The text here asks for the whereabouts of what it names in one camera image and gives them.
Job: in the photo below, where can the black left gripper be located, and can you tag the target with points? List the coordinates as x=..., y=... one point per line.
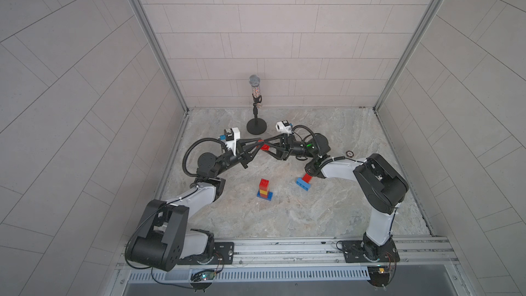
x=242, y=154

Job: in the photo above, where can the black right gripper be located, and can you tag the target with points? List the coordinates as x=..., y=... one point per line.
x=290, y=145

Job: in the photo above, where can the dark blue lego brick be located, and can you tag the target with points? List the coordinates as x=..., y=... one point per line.
x=268, y=196

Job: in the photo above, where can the light blue lego brick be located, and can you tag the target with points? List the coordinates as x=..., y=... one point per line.
x=303, y=184

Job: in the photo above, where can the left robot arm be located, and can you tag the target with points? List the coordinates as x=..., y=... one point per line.
x=162, y=239

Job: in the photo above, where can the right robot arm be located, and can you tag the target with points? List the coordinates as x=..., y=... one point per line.
x=383, y=187

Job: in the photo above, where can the black microphone stand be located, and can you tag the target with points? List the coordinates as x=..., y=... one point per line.
x=257, y=125

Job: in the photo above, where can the glittery silver microphone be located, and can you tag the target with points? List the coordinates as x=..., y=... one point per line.
x=254, y=81

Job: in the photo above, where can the left green circuit board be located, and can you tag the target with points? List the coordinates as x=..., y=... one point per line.
x=203, y=279

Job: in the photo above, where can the right circuit board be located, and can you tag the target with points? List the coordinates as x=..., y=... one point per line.
x=380, y=277

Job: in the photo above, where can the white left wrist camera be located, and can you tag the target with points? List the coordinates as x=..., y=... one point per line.
x=230, y=138

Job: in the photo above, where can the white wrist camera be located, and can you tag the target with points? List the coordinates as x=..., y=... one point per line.
x=230, y=138
x=284, y=127

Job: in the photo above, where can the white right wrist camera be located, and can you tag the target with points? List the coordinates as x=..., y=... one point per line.
x=284, y=127

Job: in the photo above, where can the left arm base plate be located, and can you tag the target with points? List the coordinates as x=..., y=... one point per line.
x=222, y=253

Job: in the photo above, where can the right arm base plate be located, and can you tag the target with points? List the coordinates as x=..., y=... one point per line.
x=357, y=251

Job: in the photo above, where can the aluminium rail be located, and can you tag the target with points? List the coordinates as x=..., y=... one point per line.
x=314, y=252

